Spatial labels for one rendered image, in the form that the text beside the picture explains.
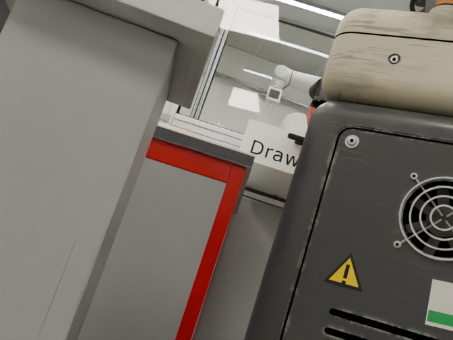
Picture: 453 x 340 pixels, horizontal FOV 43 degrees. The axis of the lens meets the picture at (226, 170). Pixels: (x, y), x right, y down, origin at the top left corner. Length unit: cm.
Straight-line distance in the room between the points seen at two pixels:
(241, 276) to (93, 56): 117
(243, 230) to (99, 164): 114
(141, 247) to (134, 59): 56
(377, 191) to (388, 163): 3
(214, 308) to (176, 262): 60
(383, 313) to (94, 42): 45
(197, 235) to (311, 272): 62
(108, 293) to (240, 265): 67
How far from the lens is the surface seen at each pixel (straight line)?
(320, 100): 162
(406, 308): 57
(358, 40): 67
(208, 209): 118
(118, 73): 70
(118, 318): 118
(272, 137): 150
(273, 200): 180
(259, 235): 178
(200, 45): 72
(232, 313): 176
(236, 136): 184
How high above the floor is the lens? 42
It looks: 14 degrees up
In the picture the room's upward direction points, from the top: 18 degrees clockwise
